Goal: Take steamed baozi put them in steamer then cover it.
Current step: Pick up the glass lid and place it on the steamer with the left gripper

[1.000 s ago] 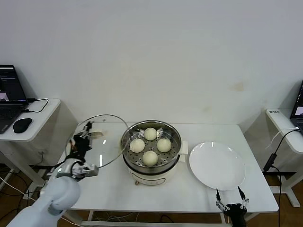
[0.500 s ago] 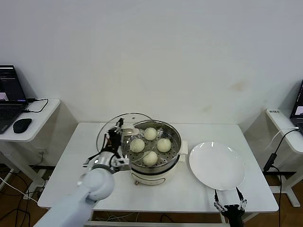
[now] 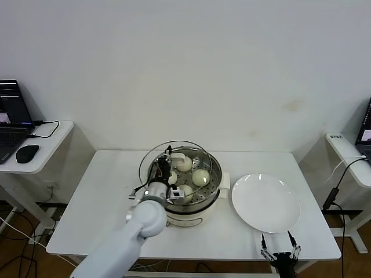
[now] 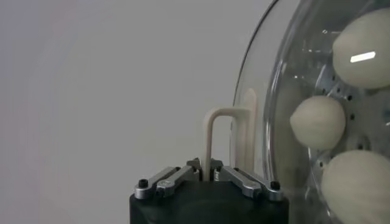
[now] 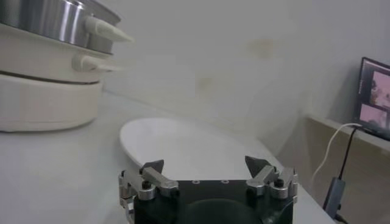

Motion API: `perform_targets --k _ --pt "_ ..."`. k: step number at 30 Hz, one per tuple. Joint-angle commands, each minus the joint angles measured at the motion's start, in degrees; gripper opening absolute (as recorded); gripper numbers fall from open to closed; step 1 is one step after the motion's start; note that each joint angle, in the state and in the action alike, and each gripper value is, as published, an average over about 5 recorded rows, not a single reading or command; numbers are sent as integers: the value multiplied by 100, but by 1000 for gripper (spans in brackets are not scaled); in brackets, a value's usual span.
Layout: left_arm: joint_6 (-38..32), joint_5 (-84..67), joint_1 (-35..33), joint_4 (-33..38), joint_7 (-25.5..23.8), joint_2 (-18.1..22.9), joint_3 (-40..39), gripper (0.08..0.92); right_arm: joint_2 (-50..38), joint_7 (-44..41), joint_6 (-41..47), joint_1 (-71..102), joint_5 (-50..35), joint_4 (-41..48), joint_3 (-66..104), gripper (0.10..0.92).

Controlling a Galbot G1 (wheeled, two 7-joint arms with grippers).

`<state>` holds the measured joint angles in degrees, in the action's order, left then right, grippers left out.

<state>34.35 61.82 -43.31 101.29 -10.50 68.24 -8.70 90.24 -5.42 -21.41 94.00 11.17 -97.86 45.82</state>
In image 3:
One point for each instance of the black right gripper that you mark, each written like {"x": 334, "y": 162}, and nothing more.
{"x": 285, "y": 260}

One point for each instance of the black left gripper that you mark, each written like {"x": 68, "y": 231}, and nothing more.
{"x": 163, "y": 171}

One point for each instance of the white steamed baozi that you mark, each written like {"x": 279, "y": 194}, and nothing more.
{"x": 187, "y": 193}
{"x": 186, "y": 167}
{"x": 200, "y": 177}
{"x": 173, "y": 178}

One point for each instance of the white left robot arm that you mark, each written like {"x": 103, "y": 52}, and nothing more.
{"x": 139, "y": 226}

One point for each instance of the stainless steel steamer basket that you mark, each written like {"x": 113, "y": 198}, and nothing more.
{"x": 216, "y": 172}

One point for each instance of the white round plate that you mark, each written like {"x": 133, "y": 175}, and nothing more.
{"x": 261, "y": 202}

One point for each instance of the cream electric cooker base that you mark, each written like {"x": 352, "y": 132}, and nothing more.
{"x": 188, "y": 217}

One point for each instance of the white side table with label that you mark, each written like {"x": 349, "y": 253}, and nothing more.
{"x": 345, "y": 150}

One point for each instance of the white side table with mouse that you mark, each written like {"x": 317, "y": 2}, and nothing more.
{"x": 49, "y": 150}

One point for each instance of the small printed label sticker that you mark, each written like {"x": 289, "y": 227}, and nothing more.
{"x": 336, "y": 136}

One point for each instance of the black laptop without mouse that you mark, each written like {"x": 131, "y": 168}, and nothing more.
{"x": 365, "y": 136}

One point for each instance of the black computer mouse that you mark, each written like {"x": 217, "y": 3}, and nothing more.
{"x": 27, "y": 153}

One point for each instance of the black laptop with mouse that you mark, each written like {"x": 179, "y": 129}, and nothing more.
{"x": 11, "y": 139}

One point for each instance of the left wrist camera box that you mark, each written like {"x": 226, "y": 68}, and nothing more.
{"x": 176, "y": 195}

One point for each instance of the white table frame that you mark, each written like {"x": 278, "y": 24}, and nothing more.
{"x": 203, "y": 274}

